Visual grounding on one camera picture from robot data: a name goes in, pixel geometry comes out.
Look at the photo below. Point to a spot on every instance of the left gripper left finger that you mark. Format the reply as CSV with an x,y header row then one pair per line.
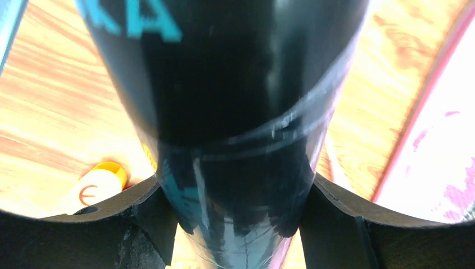
x,y
133,229

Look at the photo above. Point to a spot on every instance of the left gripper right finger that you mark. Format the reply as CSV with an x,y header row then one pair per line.
x,y
340,229

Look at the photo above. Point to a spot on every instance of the yellow red green toy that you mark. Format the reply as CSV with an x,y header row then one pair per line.
x,y
103,181

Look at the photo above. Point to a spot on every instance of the black shuttlecock tube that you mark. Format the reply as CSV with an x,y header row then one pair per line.
x,y
231,100

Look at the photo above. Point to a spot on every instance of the pink racket bag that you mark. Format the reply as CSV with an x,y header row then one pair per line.
x,y
431,172

